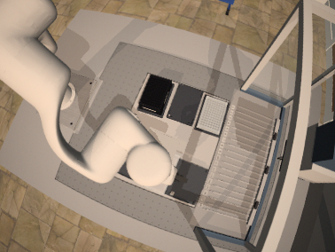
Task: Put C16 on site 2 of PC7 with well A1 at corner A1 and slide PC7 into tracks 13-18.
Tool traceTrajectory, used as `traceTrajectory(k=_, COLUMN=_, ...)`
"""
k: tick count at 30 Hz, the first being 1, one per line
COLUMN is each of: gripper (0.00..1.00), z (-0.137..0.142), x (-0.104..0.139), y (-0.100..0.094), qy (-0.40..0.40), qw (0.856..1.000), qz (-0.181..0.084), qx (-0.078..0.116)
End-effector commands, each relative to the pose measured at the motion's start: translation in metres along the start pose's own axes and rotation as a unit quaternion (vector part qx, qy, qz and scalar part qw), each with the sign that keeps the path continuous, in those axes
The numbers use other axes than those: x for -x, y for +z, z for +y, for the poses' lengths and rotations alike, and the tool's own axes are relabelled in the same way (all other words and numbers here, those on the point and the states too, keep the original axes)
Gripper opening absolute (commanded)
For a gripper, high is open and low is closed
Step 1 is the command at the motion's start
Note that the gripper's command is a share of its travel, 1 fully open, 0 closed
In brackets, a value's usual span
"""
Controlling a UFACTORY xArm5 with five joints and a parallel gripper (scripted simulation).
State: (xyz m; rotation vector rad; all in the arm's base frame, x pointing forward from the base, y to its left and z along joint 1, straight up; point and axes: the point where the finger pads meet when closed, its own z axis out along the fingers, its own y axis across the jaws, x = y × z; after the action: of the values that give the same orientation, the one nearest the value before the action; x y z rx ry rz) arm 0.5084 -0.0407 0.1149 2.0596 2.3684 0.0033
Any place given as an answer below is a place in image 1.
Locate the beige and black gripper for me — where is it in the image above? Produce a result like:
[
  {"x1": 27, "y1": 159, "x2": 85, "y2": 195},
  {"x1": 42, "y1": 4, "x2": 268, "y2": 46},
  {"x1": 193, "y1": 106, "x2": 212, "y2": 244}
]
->
[{"x1": 162, "y1": 165, "x2": 188, "y2": 185}]

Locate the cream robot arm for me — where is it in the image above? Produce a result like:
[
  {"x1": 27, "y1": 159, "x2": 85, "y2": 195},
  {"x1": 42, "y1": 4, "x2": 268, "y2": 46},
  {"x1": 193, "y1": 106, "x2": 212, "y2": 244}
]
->
[{"x1": 0, "y1": 0, "x2": 187, "y2": 186}]

